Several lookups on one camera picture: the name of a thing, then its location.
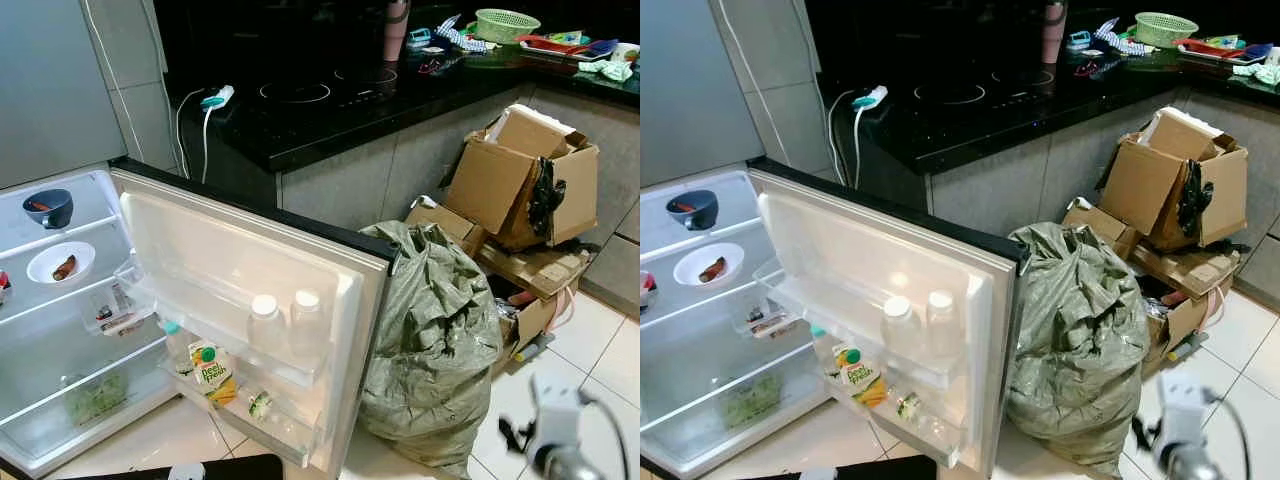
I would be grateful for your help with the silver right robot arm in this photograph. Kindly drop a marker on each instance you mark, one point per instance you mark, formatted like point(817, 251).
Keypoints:
point(568, 466)
point(1190, 466)

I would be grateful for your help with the grey fridge door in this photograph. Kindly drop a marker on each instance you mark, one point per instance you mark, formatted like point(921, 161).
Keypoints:
point(870, 250)
point(230, 250)

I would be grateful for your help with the red packaged item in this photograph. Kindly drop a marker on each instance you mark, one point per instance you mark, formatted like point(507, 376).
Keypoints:
point(648, 290)
point(5, 288)

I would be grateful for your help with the white plate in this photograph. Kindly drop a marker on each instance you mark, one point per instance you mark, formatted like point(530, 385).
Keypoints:
point(690, 267)
point(42, 265)

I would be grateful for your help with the brown sausage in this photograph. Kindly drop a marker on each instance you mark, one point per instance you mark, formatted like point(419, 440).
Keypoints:
point(713, 270)
point(64, 268)

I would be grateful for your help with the black plastic bag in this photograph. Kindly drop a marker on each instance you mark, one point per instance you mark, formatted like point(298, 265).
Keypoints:
point(546, 198)
point(1196, 200)

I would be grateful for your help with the small cardboard box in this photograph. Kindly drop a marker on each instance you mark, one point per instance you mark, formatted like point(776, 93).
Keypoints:
point(535, 320)
point(1190, 320)

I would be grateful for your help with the clear food container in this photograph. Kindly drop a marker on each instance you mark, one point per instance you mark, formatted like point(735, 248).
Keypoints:
point(115, 312)
point(762, 315)

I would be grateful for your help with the grey freezer door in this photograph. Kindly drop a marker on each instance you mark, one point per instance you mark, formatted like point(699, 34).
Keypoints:
point(50, 80)
point(695, 80)

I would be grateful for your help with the teal white cloth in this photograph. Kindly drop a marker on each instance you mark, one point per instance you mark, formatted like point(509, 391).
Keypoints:
point(608, 70)
point(1260, 73)

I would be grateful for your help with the bag of green vegetables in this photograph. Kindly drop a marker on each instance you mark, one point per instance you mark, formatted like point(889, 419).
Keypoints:
point(750, 400)
point(97, 398)

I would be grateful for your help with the blue dish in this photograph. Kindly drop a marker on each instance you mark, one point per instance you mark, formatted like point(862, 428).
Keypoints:
point(598, 48)
point(1255, 51)

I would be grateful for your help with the clear bottle teal cap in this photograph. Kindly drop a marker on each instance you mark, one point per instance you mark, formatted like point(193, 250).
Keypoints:
point(823, 350)
point(178, 350)

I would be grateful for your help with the red tray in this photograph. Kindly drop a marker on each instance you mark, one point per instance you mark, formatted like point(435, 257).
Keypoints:
point(1205, 48)
point(545, 45)

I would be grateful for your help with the grey-green woven sack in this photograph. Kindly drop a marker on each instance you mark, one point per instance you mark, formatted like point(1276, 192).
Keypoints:
point(1075, 350)
point(430, 350)

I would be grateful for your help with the green plastic basket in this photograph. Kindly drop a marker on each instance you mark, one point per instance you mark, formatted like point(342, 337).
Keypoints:
point(507, 26)
point(1166, 30)

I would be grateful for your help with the orange juice carton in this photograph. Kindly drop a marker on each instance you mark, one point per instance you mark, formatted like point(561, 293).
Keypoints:
point(858, 377)
point(212, 375)

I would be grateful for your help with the beige kitchen cabinets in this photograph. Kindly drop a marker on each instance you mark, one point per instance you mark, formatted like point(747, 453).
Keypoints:
point(1050, 175)
point(380, 190)

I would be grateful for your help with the blue white checked cloth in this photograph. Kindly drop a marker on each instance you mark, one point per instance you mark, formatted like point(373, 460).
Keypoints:
point(462, 36)
point(1120, 38)

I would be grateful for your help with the white teal charger plug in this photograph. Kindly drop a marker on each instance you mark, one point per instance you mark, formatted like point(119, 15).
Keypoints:
point(218, 97)
point(870, 97)

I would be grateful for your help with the small teal device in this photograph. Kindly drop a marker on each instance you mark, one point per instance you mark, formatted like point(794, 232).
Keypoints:
point(1078, 40)
point(419, 38)

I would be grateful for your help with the black kitchen countertop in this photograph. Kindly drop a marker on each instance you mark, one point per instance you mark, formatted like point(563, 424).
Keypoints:
point(280, 130)
point(930, 132)

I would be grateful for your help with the small green bottle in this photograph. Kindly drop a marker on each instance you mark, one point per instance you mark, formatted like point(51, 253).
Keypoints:
point(910, 407)
point(261, 405)

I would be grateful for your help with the pink tumbler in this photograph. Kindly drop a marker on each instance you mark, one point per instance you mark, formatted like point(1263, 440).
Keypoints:
point(1054, 30)
point(396, 30)

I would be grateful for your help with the black induction hob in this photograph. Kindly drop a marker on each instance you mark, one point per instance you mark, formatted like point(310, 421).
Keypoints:
point(330, 85)
point(985, 87)

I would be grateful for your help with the black rounded floor mat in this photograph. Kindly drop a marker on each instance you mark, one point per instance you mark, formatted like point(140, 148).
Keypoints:
point(150, 469)

